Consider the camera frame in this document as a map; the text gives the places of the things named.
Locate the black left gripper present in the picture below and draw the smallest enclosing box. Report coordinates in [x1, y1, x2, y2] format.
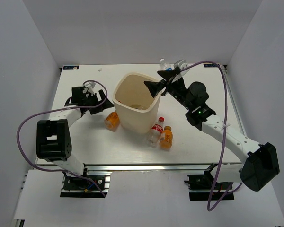
[82, 90, 114, 115]

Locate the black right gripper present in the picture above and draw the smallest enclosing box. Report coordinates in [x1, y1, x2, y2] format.
[144, 69, 193, 110]

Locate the orange juice bottle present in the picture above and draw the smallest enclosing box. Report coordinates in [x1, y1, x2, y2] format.
[159, 126, 173, 150]
[104, 111, 120, 131]

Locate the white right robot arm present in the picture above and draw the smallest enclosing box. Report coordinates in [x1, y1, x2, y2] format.
[144, 68, 280, 192]

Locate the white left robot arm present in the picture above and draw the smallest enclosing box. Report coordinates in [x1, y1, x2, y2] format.
[36, 81, 114, 189]

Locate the cream plastic bin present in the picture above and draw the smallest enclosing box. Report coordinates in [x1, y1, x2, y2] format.
[112, 72, 160, 134]

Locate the clear bottle blue label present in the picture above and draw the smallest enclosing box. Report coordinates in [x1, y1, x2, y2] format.
[160, 58, 173, 71]

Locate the right blue table label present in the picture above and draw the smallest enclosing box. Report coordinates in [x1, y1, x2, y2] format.
[203, 63, 220, 68]

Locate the blue table label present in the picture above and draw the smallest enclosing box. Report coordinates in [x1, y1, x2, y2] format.
[62, 65, 79, 70]
[203, 63, 220, 68]

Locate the left blue table label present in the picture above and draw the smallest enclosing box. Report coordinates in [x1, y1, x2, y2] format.
[62, 65, 79, 70]

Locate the clear bottle red cap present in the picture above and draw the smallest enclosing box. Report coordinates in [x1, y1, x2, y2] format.
[147, 117, 165, 147]

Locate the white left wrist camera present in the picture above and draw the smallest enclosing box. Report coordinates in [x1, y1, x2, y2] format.
[83, 81, 96, 95]

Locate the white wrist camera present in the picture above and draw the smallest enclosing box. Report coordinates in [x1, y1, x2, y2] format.
[83, 81, 96, 95]
[173, 59, 189, 75]

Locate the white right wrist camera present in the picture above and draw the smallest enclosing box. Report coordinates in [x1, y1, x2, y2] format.
[173, 59, 189, 75]

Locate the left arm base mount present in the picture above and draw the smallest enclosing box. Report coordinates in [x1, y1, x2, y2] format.
[60, 166, 111, 198]

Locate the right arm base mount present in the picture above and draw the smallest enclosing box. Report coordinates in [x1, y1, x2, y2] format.
[182, 164, 234, 201]

